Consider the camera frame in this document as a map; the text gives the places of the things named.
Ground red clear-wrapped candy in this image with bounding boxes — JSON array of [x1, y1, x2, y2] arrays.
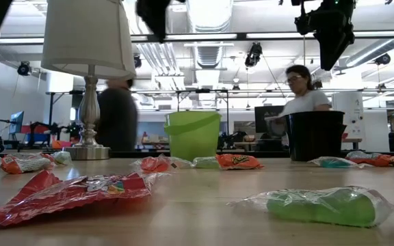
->
[[131, 154, 193, 174]]

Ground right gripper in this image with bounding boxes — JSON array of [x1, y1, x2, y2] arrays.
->
[[294, 0, 355, 72]]

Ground green plastic bucket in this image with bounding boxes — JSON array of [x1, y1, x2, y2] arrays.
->
[[163, 111, 222, 162]]

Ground red Skittles pack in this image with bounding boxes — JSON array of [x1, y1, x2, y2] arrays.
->
[[0, 169, 170, 227]]

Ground black background station frame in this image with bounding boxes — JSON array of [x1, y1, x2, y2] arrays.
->
[[46, 87, 394, 137]]

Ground black computer monitor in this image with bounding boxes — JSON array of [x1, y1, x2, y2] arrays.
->
[[254, 105, 287, 134]]

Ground teal clear-wrapped candy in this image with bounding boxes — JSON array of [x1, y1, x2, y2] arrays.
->
[[308, 156, 367, 169]]

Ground white shade silver table lamp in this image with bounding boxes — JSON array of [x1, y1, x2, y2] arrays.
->
[[40, 0, 137, 161]]

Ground black hanging camera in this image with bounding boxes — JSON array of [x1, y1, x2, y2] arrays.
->
[[244, 42, 263, 68]]

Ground black plastic bucket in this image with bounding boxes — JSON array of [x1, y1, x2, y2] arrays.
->
[[283, 109, 348, 163]]

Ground person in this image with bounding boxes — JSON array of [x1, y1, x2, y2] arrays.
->
[[265, 64, 333, 137], [96, 78, 139, 153]]

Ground small computer monitor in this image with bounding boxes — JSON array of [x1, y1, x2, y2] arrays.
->
[[8, 111, 25, 136]]

